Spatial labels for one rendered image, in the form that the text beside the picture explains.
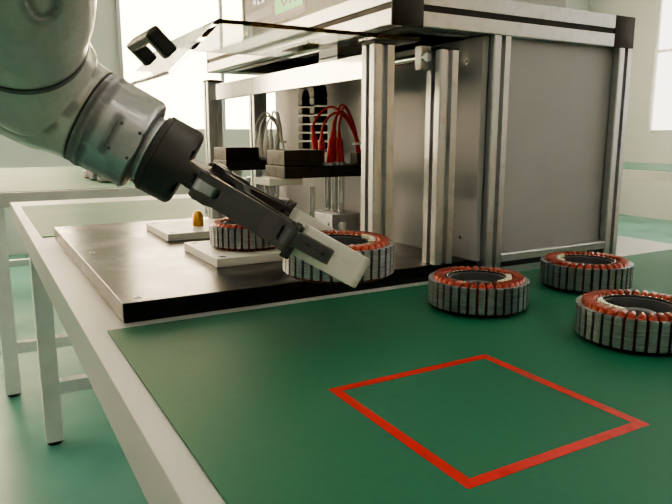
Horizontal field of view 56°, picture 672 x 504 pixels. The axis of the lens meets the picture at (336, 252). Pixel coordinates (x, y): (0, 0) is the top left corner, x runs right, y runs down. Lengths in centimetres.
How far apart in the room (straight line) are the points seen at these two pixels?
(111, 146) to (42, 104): 6
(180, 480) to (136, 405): 12
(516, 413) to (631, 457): 8
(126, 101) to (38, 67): 10
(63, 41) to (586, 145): 77
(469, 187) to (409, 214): 15
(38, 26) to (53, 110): 12
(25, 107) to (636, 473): 50
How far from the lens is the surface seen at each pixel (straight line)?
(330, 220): 95
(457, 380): 52
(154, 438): 44
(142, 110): 59
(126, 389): 53
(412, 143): 99
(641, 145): 821
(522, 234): 96
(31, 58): 50
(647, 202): 817
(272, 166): 95
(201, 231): 109
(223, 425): 45
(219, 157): 117
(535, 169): 96
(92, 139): 58
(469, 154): 89
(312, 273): 59
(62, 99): 57
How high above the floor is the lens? 94
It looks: 10 degrees down
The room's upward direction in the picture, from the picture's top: straight up
